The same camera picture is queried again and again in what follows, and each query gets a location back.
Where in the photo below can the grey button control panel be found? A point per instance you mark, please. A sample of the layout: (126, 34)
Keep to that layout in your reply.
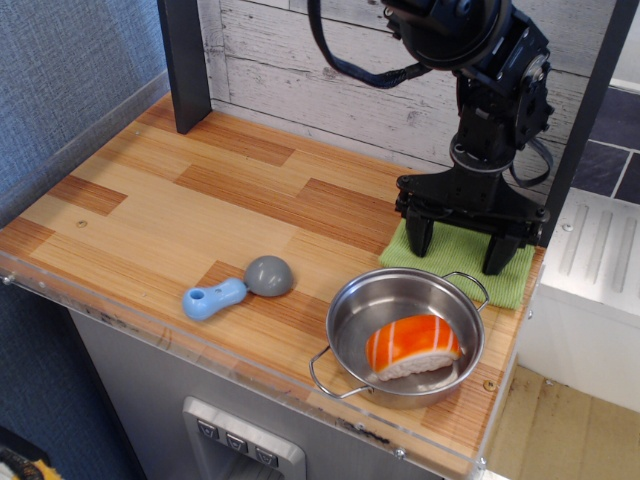
(228, 447)

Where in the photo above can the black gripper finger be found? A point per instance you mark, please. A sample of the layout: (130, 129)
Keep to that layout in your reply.
(500, 252)
(419, 231)

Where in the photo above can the blue grey toy scoop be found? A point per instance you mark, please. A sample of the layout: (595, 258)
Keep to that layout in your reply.
(267, 276)

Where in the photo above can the silver metal pot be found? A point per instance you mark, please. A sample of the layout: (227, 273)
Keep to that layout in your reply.
(377, 298)

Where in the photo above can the yellow black object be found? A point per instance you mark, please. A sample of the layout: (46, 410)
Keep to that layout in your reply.
(15, 466)

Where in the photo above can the green cloth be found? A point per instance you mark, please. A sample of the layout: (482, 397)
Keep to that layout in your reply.
(456, 249)

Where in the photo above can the dark upright post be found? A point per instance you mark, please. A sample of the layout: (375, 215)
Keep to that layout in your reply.
(185, 59)
(612, 44)

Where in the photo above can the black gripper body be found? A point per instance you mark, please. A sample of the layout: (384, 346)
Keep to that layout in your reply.
(475, 201)

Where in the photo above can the dark left upright post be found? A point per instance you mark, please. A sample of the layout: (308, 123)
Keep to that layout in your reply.
(185, 59)

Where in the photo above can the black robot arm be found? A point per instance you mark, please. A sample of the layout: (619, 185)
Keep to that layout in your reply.
(500, 60)

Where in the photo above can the salmon sushi toy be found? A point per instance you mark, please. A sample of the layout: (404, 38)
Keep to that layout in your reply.
(412, 345)

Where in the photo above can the white ridged sink drainer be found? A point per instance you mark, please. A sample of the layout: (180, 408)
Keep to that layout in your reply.
(593, 253)

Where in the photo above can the dark right upright post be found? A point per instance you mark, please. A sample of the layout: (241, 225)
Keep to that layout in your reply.
(612, 44)

